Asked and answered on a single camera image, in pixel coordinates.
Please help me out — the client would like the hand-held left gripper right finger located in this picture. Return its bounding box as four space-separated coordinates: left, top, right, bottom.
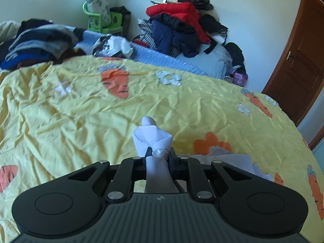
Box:
169 147 254 204

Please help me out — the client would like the brown wooden door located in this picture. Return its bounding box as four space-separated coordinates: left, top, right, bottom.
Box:
262 0 324 127

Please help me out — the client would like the red padded jacket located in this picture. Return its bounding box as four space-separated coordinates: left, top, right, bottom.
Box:
146 2 212 45

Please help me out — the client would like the navy blue garment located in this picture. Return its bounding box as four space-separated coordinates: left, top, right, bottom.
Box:
151 20 199 58

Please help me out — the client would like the black jacket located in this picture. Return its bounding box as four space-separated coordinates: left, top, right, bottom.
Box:
199 14 229 35

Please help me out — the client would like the yellow carrot-print blanket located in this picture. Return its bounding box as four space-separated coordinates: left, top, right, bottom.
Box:
0 55 324 243

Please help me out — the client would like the purple bag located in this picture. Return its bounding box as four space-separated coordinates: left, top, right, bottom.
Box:
231 71 249 87

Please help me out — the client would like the white sock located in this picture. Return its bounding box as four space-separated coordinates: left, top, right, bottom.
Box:
132 116 179 194

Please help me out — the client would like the green plastic chair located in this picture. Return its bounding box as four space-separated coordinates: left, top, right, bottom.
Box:
83 1 124 35

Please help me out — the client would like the white and silver plastic bag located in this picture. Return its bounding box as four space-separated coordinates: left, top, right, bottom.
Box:
92 35 134 60

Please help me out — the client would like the light blue wrapped bedding bundle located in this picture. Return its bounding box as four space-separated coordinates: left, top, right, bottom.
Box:
177 43 232 79

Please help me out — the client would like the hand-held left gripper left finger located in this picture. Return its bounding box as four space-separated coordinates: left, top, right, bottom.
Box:
67 148 153 204

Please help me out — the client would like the pile of dark folded clothes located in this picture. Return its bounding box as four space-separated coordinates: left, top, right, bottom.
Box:
0 18 87 70

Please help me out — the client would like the blue quilted bedspread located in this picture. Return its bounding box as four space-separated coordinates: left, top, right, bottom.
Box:
73 29 207 75

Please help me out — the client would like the grey floral cushion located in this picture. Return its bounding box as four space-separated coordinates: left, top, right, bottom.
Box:
85 0 112 28

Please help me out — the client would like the checked black-white cloth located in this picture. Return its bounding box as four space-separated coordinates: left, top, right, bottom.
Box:
138 18 155 47

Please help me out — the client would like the black backpack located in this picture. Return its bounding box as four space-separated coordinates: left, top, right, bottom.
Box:
225 42 246 68

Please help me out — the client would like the black bag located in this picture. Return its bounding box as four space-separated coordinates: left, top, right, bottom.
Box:
110 6 132 35

